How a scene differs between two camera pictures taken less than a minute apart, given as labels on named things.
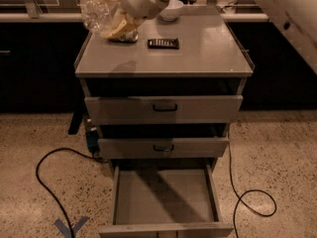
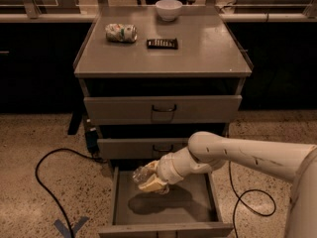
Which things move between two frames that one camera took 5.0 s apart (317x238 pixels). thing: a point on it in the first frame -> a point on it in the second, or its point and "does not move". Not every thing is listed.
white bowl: x=172 y=10 does not move
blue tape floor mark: x=65 y=230 does not move
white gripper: x=137 y=0 -> x=165 y=171
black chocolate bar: x=169 y=44 does not move
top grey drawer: x=162 y=109 does not move
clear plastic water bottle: x=102 y=15 -> x=140 y=174
